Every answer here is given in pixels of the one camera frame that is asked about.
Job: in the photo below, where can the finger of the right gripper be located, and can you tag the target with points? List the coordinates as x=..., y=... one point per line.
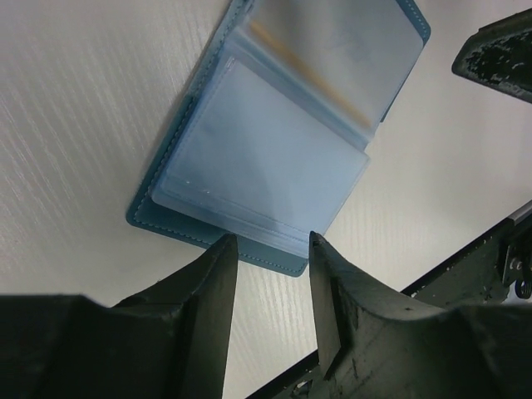
x=502, y=64
x=517, y=22

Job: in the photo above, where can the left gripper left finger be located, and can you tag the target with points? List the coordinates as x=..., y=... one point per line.
x=170, y=340

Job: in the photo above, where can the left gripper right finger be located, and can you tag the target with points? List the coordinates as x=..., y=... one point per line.
x=374, y=342

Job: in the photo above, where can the gold card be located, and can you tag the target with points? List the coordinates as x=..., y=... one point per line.
x=306, y=72

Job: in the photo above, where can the blue leather card holder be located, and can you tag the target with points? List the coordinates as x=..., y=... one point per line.
x=254, y=149

